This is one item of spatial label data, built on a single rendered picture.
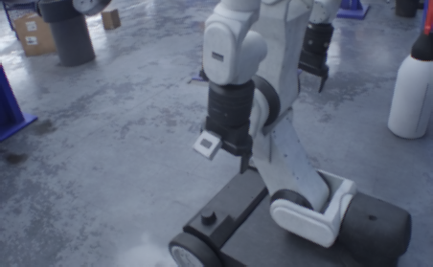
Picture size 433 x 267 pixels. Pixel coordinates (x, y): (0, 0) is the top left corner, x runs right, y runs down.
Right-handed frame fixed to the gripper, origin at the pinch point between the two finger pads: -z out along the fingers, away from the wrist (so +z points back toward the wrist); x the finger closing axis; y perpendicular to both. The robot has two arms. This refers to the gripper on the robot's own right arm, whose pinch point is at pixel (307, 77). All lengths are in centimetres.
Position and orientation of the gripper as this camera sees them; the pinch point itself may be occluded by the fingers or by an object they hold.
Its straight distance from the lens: 105.4
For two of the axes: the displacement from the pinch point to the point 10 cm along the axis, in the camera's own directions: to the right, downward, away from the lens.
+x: -7.9, -4.2, 4.4
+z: 0.7, -7.8, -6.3
